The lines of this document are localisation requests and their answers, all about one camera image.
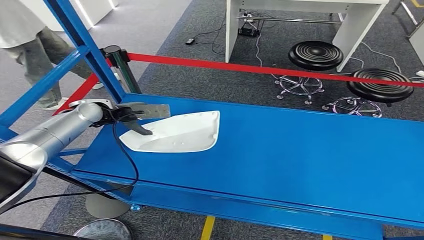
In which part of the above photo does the chrome stanchion post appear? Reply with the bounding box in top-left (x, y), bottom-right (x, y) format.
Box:
top-left (72, 218), bottom-right (133, 240)

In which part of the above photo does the grey metal-legged table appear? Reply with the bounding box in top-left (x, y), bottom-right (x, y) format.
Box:
top-left (392, 0), bottom-right (424, 65)

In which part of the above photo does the black round stool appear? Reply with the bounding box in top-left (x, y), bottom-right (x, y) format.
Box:
top-left (321, 67), bottom-right (415, 119)
top-left (274, 40), bottom-right (344, 106)

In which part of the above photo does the black power adapter box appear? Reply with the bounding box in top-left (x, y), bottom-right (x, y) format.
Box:
top-left (238, 27), bottom-right (260, 37)

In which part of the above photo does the person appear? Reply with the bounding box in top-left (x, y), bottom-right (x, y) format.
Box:
top-left (0, 0), bottom-right (122, 111)

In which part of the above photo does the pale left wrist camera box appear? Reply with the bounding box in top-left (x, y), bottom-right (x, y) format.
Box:
top-left (67, 98), bottom-right (115, 111)

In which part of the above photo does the blue metal shelf rack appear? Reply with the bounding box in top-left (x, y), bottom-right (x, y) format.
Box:
top-left (0, 0), bottom-right (424, 240)

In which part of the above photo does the white counter with light strips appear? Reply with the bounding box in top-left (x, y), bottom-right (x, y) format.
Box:
top-left (19, 0), bottom-right (120, 32)

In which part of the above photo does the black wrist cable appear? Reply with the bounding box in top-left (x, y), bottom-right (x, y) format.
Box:
top-left (0, 110), bottom-right (140, 215)

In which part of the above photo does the white desk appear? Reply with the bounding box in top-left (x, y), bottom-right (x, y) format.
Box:
top-left (225, 0), bottom-right (390, 73)

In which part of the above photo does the black curved pole stand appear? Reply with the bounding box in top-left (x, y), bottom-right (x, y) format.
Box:
top-left (43, 167), bottom-right (132, 220)

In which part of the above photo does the white plastic shell part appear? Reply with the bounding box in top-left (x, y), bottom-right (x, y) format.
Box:
top-left (119, 110), bottom-right (221, 154)

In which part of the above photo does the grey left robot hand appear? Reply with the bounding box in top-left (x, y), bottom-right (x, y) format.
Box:
top-left (114, 103), bottom-right (171, 137)

